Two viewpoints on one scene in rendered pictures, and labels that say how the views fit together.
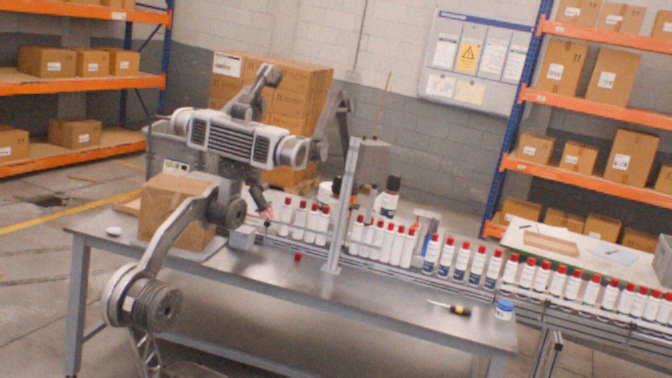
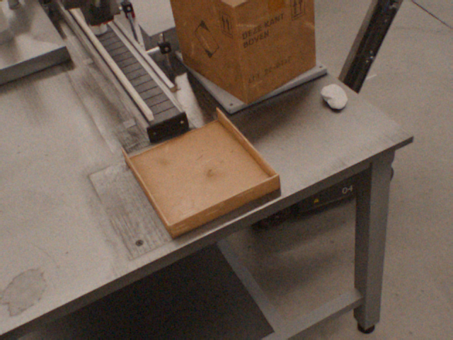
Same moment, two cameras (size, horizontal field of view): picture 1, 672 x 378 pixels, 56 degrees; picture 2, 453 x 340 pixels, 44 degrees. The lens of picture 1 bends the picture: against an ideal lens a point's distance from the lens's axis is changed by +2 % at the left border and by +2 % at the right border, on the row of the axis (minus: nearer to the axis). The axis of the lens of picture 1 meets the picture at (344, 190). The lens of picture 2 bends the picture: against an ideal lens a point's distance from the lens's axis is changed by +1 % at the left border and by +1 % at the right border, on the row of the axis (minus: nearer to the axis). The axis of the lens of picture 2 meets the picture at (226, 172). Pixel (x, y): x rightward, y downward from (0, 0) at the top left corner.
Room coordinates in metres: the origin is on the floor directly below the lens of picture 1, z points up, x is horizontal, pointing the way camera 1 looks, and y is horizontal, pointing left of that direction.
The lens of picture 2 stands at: (3.51, 1.84, 1.68)
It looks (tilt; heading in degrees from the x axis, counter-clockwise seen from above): 42 degrees down; 240
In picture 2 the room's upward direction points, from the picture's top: 11 degrees counter-clockwise
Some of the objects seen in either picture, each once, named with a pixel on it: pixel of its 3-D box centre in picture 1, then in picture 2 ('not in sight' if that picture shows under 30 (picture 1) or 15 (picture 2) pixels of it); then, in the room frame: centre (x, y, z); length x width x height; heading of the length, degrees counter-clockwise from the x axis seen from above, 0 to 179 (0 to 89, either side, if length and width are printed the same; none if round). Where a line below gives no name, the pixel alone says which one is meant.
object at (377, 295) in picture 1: (316, 240); (37, 52); (3.11, 0.09, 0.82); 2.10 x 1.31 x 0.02; 79
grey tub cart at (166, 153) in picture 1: (186, 163); not in sight; (5.28, 1.43, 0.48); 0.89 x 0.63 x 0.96; 0
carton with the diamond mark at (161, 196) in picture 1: (180, 211); (241, 20); (2.74, 0.74, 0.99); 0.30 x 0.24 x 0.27; 89
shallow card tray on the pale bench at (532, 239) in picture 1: (550, 243); not in sight; (3.87, -1.39, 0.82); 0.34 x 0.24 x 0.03; 77
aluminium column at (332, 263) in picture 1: (343, 204); not in sight; (2.75, -0.01, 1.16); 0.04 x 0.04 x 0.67; 79
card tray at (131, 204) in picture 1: (152, 206); (197, 166); (3.08, 0.98, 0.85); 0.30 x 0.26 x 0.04; 79
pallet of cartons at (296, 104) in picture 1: (267, 122); not in sight; (6.76, 0.98, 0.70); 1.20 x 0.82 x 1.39; 77
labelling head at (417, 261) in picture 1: (421, 238); not in sight; (2.91, -0.43, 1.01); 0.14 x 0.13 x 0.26; 79
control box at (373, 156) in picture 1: (368, 161); not in sight; (2.80, -0.09, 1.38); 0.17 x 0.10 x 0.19; 134
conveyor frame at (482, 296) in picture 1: (330, 252); (78, 9); (2.90, 0.01, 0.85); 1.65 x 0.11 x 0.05; 79
